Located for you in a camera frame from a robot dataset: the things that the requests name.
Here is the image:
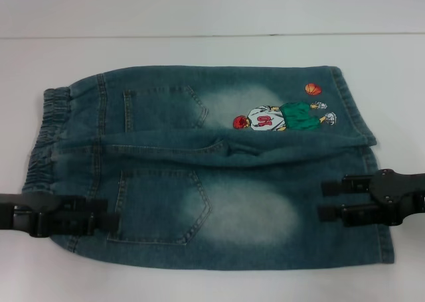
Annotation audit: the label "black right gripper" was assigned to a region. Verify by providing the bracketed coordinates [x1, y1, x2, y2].
[317, 169, 425, 228]

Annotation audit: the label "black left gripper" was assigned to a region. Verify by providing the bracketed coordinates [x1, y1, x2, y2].
[0, 192, 121, 239]

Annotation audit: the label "blue denim shorts with cartoon print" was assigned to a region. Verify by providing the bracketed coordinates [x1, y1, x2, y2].
[21, 64, 399, 267]

